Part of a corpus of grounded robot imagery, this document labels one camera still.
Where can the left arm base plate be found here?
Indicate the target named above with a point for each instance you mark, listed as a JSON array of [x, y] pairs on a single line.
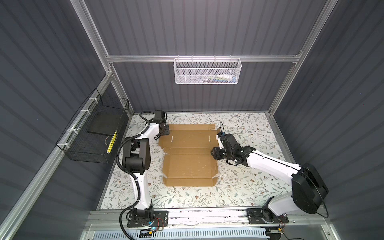
[[145, 218]]

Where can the white perforated cable tray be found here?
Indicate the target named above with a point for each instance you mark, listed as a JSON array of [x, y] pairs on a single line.
[[203, 233]]

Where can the brown cardboard box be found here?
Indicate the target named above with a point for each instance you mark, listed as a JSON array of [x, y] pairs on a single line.
[[188, 161]]

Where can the white wire mesh basket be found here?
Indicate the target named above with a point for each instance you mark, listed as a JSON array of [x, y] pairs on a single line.
[[189, 71]]

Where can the black wire basket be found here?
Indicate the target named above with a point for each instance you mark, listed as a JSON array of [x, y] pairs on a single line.
[[79, 145]]

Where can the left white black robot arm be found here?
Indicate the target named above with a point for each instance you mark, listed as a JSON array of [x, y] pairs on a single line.
[[136, 158]]

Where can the yellow green striped tool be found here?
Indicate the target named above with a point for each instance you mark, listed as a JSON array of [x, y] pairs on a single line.
[[112, 142]]

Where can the markers in white basket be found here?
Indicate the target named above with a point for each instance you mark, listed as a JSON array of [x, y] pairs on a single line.
[[220, 79]]

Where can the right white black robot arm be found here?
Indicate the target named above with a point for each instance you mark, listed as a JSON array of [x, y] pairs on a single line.
[[308, 188]]

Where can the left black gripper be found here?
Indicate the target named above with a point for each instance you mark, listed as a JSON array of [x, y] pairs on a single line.
[[165, 130]]

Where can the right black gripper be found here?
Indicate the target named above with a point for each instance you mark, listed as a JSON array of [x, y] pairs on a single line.
[[215, 154]]

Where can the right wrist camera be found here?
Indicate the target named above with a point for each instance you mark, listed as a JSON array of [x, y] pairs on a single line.
[[220, 137]]

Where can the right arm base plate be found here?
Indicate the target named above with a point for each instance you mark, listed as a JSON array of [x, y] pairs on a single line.
[[261, 216]]

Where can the black foam pad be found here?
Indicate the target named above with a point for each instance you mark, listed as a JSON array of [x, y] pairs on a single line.
[[104, 124]]

